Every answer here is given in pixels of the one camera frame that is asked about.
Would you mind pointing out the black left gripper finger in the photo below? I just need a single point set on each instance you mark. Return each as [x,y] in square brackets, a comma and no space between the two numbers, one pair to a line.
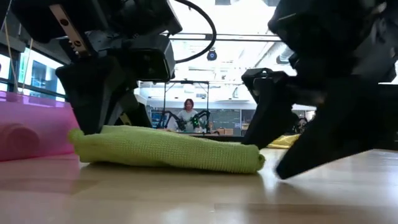
[93,93]
[136,116]

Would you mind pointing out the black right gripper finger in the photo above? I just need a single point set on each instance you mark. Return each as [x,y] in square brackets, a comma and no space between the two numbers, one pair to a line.
[270,105]
[348,130]

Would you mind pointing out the yellow microfiber towel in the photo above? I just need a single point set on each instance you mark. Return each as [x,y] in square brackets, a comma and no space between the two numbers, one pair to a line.
[284,141]

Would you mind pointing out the green microfiber towel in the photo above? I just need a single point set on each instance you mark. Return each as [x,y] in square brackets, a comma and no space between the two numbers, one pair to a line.
[168,149]

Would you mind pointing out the pink tray mat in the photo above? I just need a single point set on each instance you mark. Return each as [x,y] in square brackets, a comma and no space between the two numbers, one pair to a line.
[34,130]

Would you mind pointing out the black background robot arm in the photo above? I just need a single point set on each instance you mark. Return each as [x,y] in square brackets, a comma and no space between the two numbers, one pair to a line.
[174,118]
[200,118]

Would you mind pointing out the person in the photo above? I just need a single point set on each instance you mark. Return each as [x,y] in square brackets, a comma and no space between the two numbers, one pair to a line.
[187,116]
[301,124]

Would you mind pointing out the black metal rig frame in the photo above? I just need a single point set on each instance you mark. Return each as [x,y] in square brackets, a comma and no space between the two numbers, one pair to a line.
[186,82]

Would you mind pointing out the black aluminium table frame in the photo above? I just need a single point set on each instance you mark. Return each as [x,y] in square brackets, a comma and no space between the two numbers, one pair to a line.
[217,136]

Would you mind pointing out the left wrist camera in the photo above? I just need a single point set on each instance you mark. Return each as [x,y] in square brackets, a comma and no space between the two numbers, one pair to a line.
[152,57]

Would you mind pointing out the black round ceiling camera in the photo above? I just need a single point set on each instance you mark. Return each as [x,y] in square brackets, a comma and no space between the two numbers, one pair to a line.
[212,55]

